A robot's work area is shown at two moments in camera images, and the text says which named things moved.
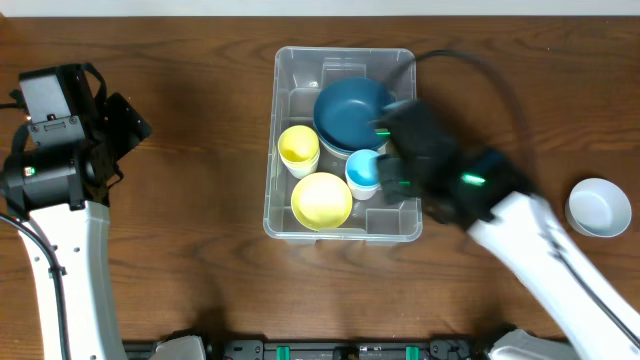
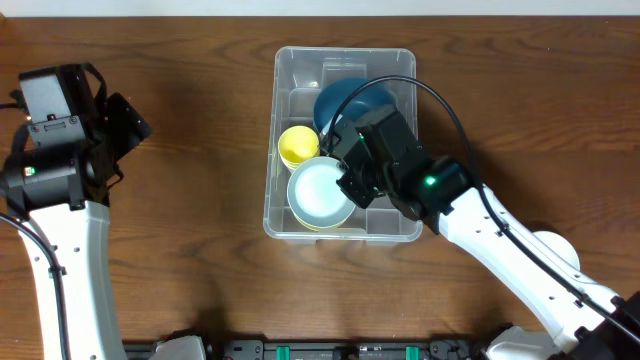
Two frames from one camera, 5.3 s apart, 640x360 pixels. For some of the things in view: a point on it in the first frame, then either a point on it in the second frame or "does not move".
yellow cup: (299, 149) does not move
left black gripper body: (126, 131) does not move
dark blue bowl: (343, 111) does not move
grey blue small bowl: (598, 208) → (314, 196)
